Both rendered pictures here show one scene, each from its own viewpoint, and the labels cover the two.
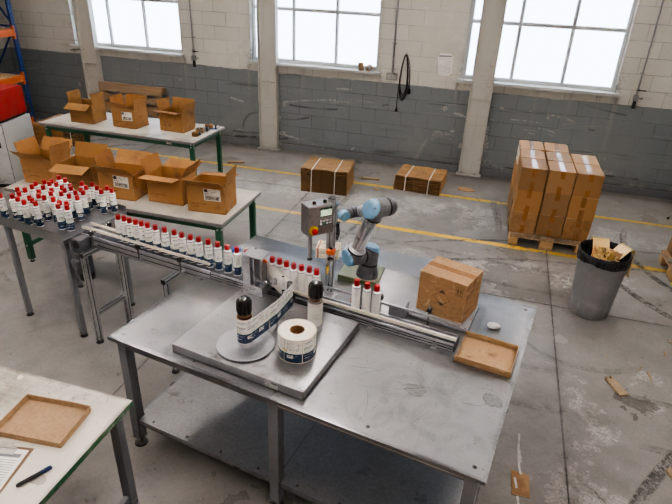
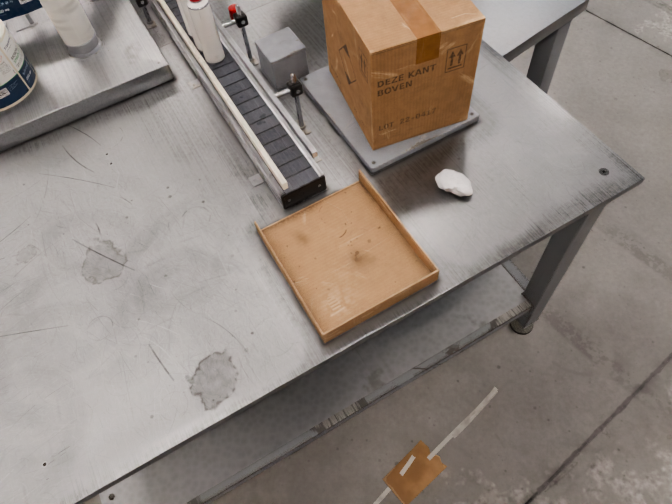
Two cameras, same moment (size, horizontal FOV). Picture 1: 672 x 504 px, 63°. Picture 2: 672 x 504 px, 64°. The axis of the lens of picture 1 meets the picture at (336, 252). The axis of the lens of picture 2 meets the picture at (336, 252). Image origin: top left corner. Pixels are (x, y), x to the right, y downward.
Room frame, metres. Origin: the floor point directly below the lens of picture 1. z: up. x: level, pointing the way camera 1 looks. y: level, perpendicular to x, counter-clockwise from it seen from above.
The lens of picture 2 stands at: (2.01, -1.23, 1.79)
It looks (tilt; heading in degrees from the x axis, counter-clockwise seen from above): 58 degrees down; 43
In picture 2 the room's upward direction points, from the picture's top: 8 degrees counter-clockwise
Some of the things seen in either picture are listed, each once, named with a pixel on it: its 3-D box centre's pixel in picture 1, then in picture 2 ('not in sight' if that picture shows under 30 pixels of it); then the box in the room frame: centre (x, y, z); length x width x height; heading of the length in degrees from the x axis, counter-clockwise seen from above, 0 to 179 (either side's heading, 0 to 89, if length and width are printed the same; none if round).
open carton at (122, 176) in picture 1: (123, 174); not in sight; (4.66, 1.93, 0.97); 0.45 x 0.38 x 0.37; 167
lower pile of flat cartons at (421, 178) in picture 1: (420, 179); not in sight; (7.29, -1.13, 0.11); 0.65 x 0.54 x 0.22; 72
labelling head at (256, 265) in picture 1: (257, 271); not in sight; (2.95, 0.48, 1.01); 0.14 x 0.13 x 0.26; 65
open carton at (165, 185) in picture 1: (172, 178); not in sight; (4.62, 1.47, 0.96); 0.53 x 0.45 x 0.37; 166
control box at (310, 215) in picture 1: (317, 217); not in sight; (2.98, 0.12, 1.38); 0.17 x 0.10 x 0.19; 120
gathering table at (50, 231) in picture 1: (72, 261); not in sight; (3.94, 2.16, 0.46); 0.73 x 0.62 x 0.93; 65
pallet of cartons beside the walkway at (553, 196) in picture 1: (549, 193); not in sight; (6.04, -2.45, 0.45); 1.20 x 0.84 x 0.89; 166
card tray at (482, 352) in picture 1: (486, 353); (343, 249); (2.45, -0.85, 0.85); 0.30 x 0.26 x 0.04; 65
